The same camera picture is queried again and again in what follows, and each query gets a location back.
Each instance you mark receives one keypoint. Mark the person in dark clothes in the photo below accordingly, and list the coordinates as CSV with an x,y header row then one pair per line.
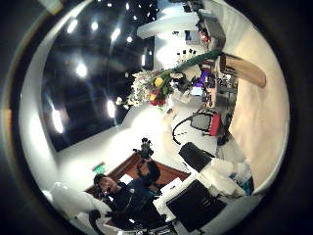
x,y
130,199

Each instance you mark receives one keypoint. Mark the tall gold cylinder vase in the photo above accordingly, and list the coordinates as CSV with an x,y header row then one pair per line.
x,y
244,70

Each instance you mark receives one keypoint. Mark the computer monitor purple screen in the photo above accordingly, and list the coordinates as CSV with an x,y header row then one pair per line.
x,y
203,79

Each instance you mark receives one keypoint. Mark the wooden office desk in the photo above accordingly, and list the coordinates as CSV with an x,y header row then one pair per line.
x,y
225,94

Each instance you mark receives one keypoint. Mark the green exit sign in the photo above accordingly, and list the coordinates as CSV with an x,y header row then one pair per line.
x,y
99,168

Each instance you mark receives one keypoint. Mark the black mesh chair red seat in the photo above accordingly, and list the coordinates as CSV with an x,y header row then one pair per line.
x,y
215,124

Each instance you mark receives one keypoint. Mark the brown door with glass panel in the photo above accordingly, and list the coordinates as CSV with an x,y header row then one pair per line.
x,y
130,166

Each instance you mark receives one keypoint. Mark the flower bouquet with green wrap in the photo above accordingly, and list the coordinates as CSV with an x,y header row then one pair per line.
x,y
158,81

